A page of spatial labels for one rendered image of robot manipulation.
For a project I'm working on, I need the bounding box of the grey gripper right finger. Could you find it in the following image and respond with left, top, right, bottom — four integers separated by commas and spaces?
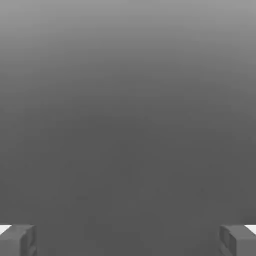
218, 223, 256, 256

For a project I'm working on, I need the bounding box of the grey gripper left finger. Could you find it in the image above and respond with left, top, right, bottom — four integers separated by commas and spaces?
0, 223, 38, 256

